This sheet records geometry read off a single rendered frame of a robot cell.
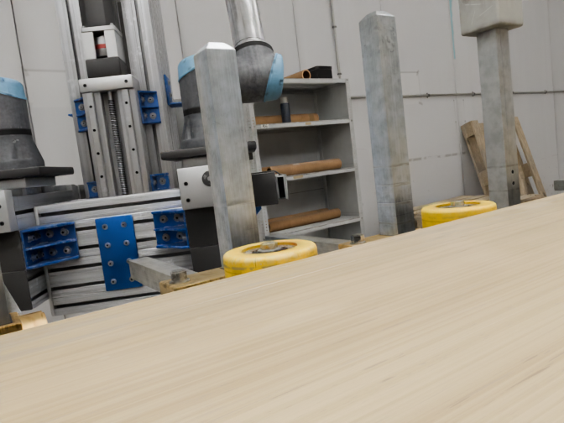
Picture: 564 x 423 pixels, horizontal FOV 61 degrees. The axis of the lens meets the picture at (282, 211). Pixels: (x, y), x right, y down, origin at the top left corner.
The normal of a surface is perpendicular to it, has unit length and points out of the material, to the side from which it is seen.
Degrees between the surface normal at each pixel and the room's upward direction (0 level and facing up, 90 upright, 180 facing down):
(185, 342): 0
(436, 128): 90
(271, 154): 90
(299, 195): 90
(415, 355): 0
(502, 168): 90
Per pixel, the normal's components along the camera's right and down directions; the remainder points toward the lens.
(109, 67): 0.07, 0.09
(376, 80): -0.83, 0.15
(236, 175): 0.54, 0.01
